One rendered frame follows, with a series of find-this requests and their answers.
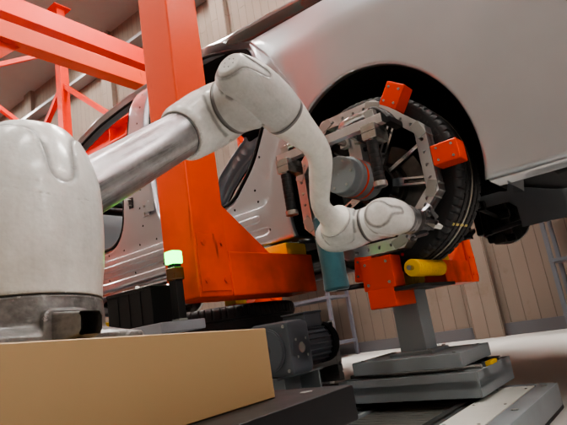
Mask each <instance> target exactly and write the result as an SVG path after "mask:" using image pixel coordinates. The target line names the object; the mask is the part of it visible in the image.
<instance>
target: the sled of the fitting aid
mask: <svg viewBox="0 0 567 425"><path fill-rule="evenodd" d="M350 378H351V379H347V380H344V381H342V382H339V383H338V384H339V385H352V386H353V388H354V398H355V402H356V405H357V406H362V405H372V404H375V403H386V402H403V401H436V400H453V399H455V401H467V400H475V399H477V398H484V397H485V396H486V395H488V394H490V393H491V392H493V391H494V390H497V389H498V388H499V387H500V386H502V385H504V384H505V383H507V382H509V381H510V380H512V379H514V378H515V376H514V373H513V369H512V366H511V362H510V356H503V357H501V356H500V355H498V356H489V357H485V358H482V359H479V360H478V361H476V362H474V363H470V364H468V365H467V366H464V367H462V368H453V369H434V370H424V371H413V372H404V373H394V374H375V375H365V376H354V375H351V376H350Z"/></svg>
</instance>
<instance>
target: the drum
mask: <svg viewBox="0 0 567 425"><path fill-rule="evenodd" d="M372 174H373V173H372V168H371V166H370V163H369V162H366V161H364V160H361V159H357V158H354V157H349V156H347V157H345V156H337V157H334V158H333V159H332V181H331V190H330V192H332V193H335V194H337V195H338V196H342V197H346V198H351V199H354V200H359V201H367V200H369V199H371V198H373V197H375V196H377V195H378V194H379V193H380V191H381V189H382V188H379V189H375V188H374V186H373V182H374V178H373V175H372Z"/></svg>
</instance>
